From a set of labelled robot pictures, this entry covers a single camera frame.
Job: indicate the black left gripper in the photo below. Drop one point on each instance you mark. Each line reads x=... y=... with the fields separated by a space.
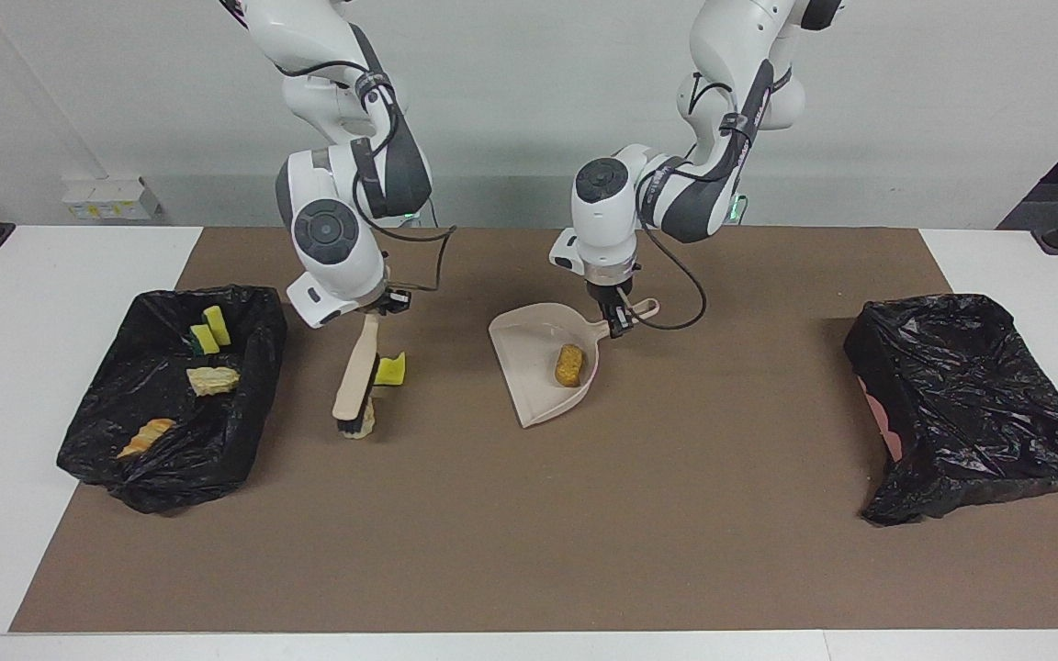
x=610 y=296

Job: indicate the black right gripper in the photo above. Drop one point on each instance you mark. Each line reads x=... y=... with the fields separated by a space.
x=391 y=303

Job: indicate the yellow sponge piece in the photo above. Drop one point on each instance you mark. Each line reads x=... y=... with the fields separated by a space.
x=217 y=326
x=204 y=340
x=391 y=370

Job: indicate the brown fried nugget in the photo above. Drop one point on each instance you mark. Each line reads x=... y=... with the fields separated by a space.
x=570 y=365

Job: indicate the beige plastic dustpan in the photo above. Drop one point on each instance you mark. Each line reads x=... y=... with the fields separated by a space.
x=529 y=358

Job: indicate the pale bread chunk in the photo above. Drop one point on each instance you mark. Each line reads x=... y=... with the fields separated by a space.
x=213 y=379
x=362 y=437

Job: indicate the striped orange croissant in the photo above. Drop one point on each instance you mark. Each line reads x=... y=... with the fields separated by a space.
x=148 y=436

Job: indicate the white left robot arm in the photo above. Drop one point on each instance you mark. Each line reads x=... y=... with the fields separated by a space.
x=602 y=229

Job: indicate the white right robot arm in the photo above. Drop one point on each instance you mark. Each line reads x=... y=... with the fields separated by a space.
x=327 y=229

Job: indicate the black trash bag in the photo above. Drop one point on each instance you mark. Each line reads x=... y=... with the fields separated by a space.
x=171 y=477
x=970 y=395

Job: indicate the pink plastic bin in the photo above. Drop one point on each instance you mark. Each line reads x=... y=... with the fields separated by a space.
x=887 y=427

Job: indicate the brown table mat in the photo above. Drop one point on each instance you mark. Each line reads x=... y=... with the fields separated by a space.
x=455 y=569

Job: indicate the white power strip box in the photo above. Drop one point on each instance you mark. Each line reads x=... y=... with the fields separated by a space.
x=111 y=197

